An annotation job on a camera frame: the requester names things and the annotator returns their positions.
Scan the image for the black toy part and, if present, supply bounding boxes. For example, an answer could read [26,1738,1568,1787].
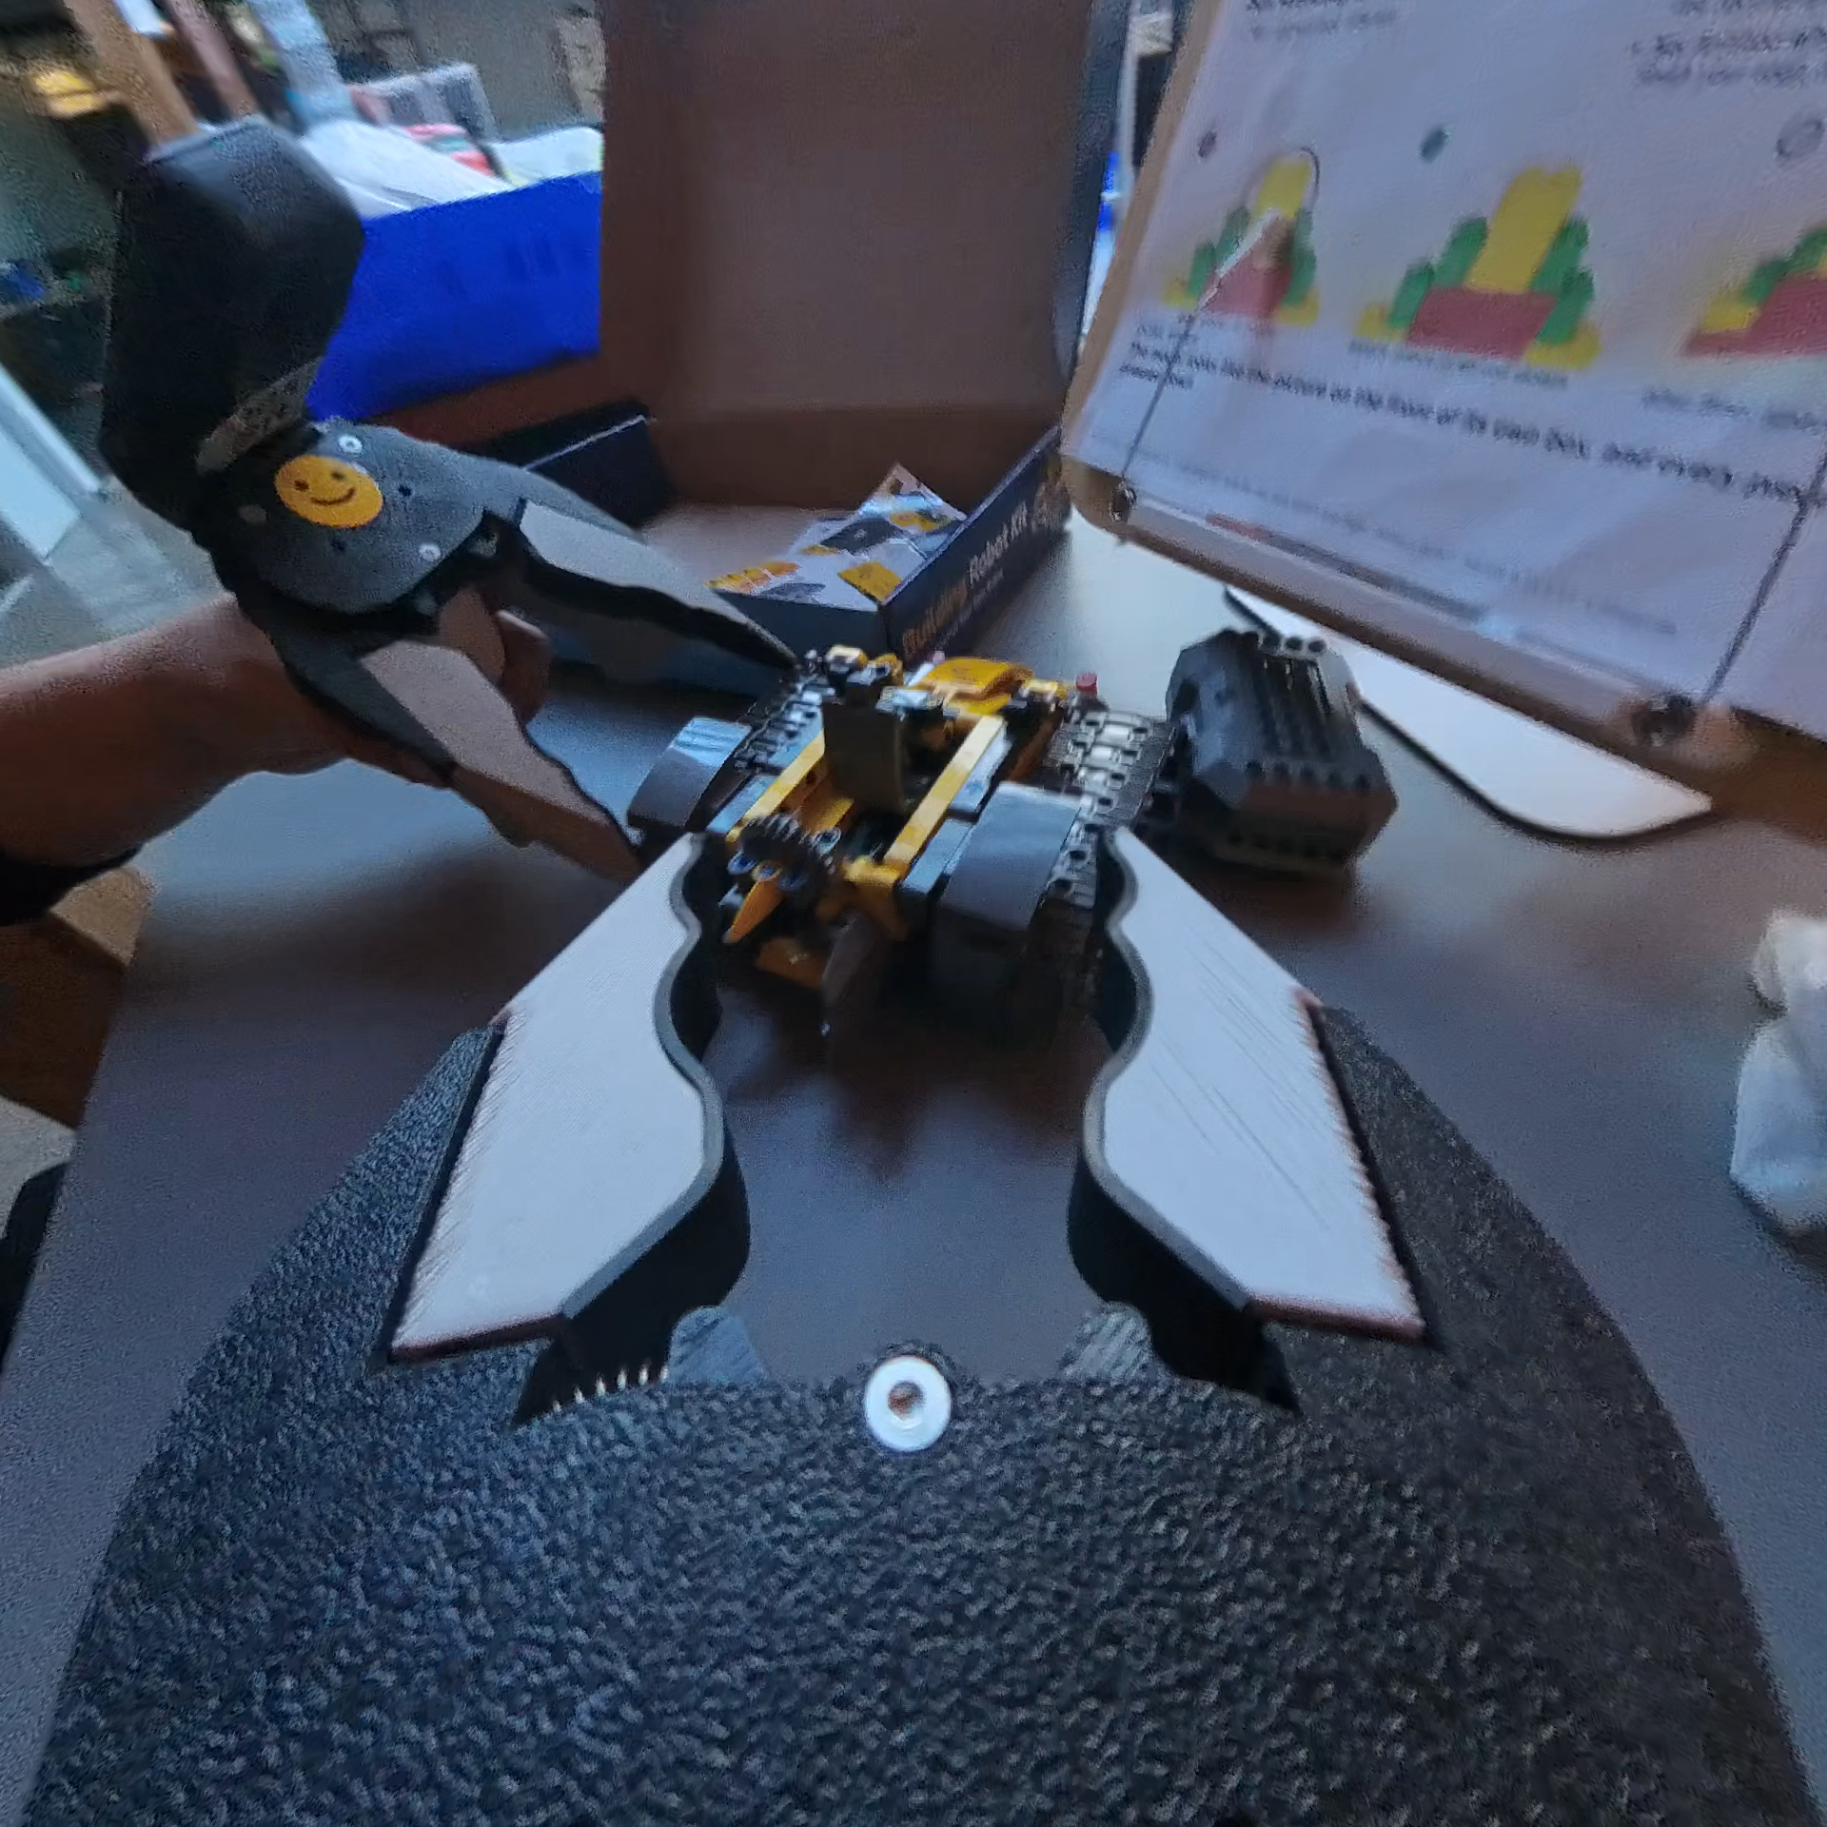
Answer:
[1162,626,1402,876]

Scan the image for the open cardboard box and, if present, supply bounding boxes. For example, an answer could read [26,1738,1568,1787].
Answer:
[598,0,1103,512]

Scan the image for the printed booklet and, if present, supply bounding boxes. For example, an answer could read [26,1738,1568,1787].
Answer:
[712,470,975,617]

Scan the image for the person's left hand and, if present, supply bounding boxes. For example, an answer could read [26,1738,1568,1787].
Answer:
[158,600,560,791]

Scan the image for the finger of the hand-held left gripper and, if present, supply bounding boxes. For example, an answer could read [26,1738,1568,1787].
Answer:
[358,588,646,890]
[510,509,803,690]

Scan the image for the wooden table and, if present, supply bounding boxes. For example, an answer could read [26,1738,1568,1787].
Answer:
[373,355,618,462]

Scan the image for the crumpled white tissue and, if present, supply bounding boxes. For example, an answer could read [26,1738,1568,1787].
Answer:
[1726,906,1827,1246]

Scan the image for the yellow grey toy bulldozer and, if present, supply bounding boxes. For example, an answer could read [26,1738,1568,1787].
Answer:
[626,649,1180,1038]

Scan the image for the blue plastic bin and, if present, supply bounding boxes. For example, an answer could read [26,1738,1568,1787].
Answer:
[307,172,609,429]

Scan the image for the grey desk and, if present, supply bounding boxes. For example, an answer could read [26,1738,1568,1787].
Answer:
[0,515,1827,1771]

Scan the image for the navy box base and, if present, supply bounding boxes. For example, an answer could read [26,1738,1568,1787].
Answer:
[514,401,1075,666]

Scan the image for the white plastic bag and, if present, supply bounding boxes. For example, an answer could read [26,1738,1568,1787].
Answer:
[287,114,606,221]

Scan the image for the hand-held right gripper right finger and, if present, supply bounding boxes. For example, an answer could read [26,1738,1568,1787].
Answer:
[1076,834,1423,1341]

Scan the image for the instruction sheet board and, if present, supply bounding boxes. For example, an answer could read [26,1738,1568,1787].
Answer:
[1059,0,1827,848]

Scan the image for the person's left forearm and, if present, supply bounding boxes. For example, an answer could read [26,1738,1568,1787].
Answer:
[0,616,216,876]

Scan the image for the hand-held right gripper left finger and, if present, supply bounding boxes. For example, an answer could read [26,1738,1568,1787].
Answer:
[394,843,732,1361]

